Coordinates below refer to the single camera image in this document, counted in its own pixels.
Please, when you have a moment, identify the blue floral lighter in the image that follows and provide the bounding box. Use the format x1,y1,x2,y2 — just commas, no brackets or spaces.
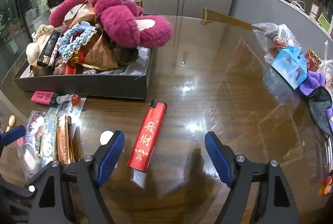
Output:
40,115,58,167

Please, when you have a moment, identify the red lighter with cap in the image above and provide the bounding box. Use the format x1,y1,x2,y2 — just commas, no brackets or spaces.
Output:
128,100,167,173

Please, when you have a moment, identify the translucent red lighter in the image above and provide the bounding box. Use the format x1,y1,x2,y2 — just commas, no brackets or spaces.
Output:
64,50,85,75

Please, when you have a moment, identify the light blue scrunchie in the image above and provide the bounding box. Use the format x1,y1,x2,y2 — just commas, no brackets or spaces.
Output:
58,21,97,63

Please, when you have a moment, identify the brown triangular paper packet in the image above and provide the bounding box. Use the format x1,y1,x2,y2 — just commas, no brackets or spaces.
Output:
80,34,119,70

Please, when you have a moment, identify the black patterned lighter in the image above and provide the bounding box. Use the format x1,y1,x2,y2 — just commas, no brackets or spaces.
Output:
47,43,59,69

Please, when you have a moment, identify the round cookie eraser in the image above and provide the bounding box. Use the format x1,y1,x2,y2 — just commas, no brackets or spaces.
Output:
8,115,16,128

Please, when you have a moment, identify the white round badge in bag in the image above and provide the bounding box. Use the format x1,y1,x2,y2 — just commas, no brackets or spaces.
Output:
18,143,41,182

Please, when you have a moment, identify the anime badge in bag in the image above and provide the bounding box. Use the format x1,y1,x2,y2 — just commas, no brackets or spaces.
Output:
24,111,46,149

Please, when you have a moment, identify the copper metallic lighter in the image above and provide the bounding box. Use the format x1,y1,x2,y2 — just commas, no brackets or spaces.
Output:
56,115,75,165

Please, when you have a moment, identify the pink lighter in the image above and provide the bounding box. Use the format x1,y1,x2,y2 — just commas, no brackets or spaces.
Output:
31,91,59,107

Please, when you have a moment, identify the red bead charm bag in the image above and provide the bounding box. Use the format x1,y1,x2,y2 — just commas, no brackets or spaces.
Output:
56,94,86,125

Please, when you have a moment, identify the white round bead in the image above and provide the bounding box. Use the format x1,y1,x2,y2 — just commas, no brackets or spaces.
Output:
99,130,114,145

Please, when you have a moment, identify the cream plush toy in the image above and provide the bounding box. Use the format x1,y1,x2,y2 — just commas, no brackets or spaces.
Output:
26,24,54,65

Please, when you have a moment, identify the purple and grey cloth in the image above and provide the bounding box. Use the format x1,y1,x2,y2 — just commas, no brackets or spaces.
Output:
299,71,332,138

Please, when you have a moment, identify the black cardboard tray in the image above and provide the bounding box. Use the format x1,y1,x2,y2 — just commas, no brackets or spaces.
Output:
13,47,156,100

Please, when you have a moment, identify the blue tissue packet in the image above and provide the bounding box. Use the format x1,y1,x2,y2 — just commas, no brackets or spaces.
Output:
271,46,308,90

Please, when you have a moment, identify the clear plastic snack bag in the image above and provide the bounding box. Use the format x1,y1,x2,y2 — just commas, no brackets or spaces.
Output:
251,23,303,64

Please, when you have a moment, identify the magenta plush bear toy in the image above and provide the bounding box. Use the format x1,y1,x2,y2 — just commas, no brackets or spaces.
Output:
48,0,172,49

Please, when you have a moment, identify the wooden chair back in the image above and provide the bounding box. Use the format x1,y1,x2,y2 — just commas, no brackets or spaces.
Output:
201,8,252,31

